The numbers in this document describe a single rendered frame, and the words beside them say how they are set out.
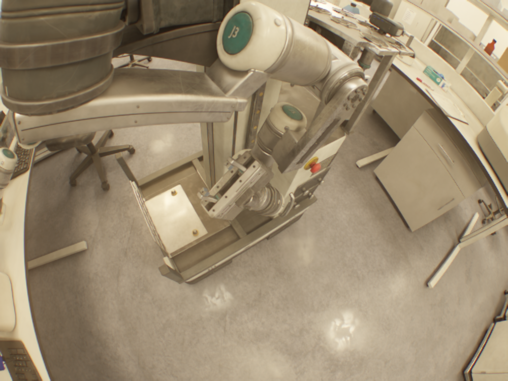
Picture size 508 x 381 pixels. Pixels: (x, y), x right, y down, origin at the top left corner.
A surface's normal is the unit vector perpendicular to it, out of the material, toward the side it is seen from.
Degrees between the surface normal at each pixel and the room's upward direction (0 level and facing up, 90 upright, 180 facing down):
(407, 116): 90
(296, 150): 74
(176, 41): 90
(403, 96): 90
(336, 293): 0
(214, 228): 0
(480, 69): 82
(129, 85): 23
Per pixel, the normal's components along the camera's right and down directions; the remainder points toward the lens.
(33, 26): 0.31, 0.78
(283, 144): -0.77, 0.26
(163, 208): 0.12, -0.49
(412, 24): -0.90, 0.32
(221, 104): 0.54, 0.76
